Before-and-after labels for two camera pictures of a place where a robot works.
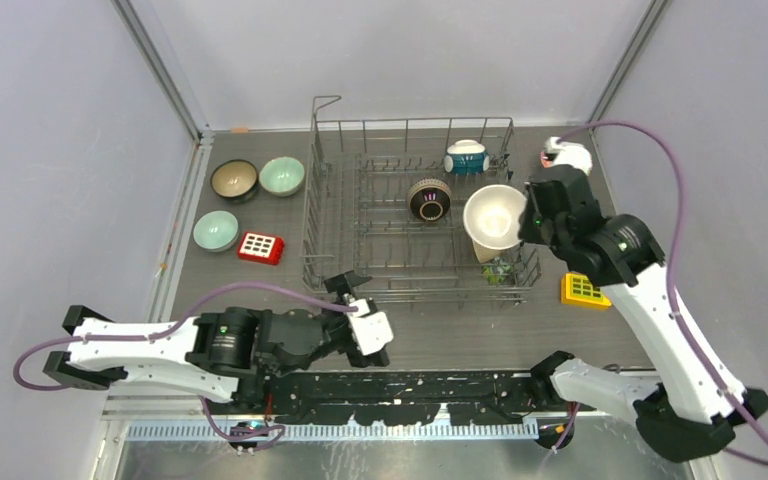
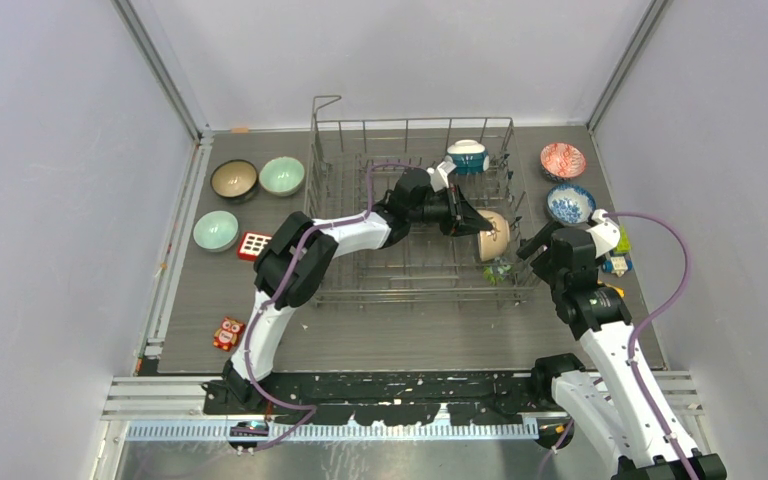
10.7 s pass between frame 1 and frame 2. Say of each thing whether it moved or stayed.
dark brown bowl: stayed
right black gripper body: moved
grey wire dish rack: stayed
